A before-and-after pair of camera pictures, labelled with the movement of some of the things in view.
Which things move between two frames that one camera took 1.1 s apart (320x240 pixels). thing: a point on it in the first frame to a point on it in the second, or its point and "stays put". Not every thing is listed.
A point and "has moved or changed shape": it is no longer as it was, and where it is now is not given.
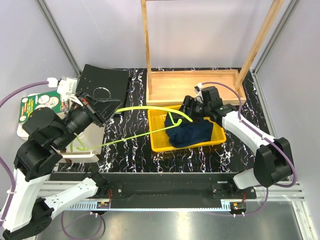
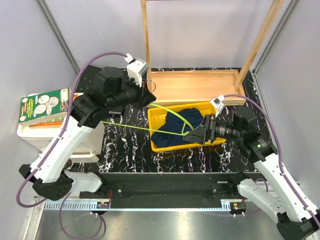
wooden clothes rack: (168, 87) stays put
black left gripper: (102, 110) to (145, 96)
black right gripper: (190, 102) to (198, 135)
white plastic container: (90, 141) stays put
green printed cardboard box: (51, 100) stays put
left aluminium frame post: (43, 8) stays put
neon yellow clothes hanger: (167, 110) to (167, 109)
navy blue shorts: (187, 133) has moved or changed shape
